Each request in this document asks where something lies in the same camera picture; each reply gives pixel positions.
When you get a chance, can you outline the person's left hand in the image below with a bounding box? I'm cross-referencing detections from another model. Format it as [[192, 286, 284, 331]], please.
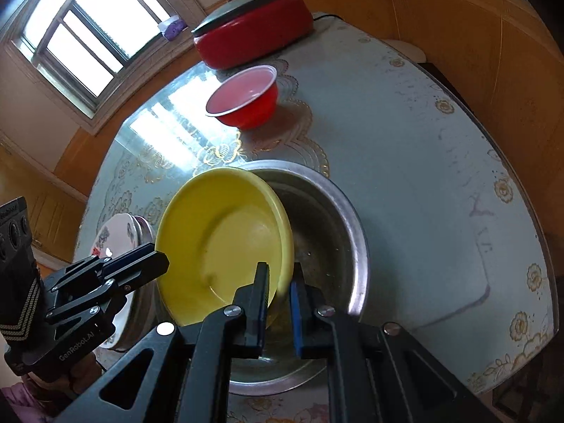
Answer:
[[27, 355, 102, 403]]

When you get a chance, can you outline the sliding glass window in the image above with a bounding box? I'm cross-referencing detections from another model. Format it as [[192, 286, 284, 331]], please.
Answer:
[[0, 0, 208, 119]]

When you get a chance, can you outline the yellow plastic bowl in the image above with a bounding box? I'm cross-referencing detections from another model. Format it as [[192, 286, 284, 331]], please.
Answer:
[[154, 167, 295, 331]]

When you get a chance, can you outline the stainless steel bowl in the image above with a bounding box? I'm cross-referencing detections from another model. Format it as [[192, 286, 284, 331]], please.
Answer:
[[150, 160, 370, 397]]

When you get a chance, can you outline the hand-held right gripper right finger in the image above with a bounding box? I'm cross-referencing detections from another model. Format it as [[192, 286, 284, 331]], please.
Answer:
[[289, 263, 498, 423]]

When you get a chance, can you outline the small white red-character plate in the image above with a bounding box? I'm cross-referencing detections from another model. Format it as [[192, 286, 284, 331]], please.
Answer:
[[94, 212, 137, 349]]

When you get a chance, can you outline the red electric pot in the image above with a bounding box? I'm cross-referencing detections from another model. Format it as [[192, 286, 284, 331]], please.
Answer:
[[196, 0, 315, 70]]

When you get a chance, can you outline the grey pot lid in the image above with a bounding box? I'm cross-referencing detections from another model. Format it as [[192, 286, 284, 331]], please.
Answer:
[[191, 0, 294, 38]]

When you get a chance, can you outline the white plate purple floral rim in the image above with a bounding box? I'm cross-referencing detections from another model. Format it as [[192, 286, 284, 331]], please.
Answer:
[[112, 215, 157, 352]]

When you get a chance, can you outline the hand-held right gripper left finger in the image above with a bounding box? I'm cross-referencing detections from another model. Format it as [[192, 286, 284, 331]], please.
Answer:
[[57, 262, 270, 423]]

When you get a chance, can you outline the red plastic bowl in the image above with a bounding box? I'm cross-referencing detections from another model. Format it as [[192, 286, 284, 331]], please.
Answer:
[[206, 65, 279, 130]]

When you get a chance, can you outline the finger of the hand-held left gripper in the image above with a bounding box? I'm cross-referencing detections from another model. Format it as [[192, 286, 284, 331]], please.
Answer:
[[44, 251, 170, 324], [42, 244, 156, 292]]

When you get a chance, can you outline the white round stool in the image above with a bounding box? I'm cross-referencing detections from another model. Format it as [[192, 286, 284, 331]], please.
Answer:
[[385, 39, 427, 62]]

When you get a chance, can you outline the person's left forearm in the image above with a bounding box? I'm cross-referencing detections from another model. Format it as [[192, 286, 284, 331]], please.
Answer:
[[0, 383, 33, 423]]

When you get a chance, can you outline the purple tissue box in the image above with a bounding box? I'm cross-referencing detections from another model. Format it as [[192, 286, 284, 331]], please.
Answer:
[[159, 15, 183, 40]]

